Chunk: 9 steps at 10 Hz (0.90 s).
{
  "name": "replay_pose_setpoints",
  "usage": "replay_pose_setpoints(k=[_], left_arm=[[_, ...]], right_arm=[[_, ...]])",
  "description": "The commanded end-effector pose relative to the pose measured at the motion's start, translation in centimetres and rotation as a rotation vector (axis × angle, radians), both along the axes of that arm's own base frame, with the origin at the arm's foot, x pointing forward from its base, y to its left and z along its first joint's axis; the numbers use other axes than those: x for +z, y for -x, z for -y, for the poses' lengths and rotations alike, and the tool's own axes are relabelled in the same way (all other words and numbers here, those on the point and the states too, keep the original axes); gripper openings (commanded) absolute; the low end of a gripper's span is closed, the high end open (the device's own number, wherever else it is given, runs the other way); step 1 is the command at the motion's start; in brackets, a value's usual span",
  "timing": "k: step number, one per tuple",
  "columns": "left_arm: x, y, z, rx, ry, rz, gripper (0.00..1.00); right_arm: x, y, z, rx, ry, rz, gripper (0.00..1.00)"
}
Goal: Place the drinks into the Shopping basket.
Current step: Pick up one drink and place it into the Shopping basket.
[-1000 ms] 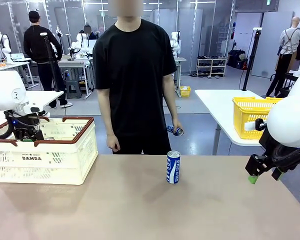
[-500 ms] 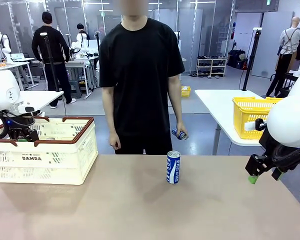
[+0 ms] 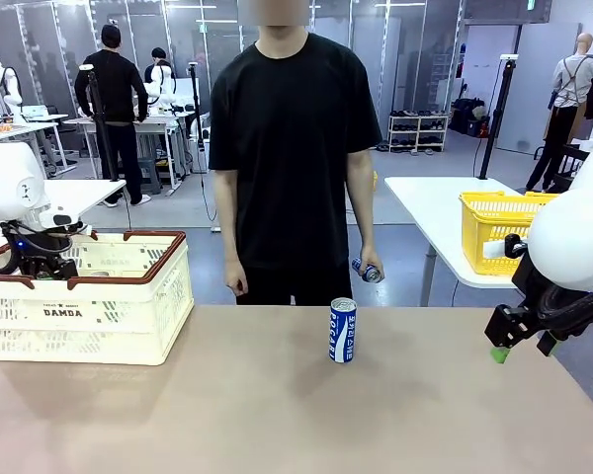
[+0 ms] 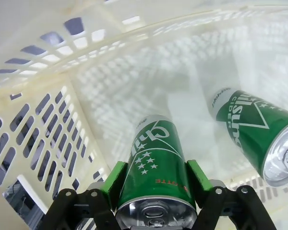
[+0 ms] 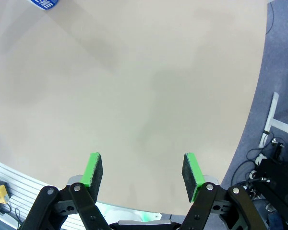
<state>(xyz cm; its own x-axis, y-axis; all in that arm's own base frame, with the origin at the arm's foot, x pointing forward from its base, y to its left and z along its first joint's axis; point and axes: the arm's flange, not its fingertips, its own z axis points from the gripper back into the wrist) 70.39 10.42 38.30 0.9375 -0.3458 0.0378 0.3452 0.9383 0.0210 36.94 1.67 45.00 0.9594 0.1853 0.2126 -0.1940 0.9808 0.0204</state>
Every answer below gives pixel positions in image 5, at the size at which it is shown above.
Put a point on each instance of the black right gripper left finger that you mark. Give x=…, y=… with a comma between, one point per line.
x=86, y=203

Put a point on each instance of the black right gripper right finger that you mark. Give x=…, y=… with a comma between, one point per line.
x=206, y=206

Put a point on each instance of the blue slim drink can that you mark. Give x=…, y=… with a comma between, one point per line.
x=45, y=3

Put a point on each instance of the black control box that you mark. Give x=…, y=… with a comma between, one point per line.
x=278, y=182

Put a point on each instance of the grey aluminium rail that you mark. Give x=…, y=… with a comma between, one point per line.
x=21, y=182

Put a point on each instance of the white metal stand frame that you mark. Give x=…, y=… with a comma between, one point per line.
x=270, y=115

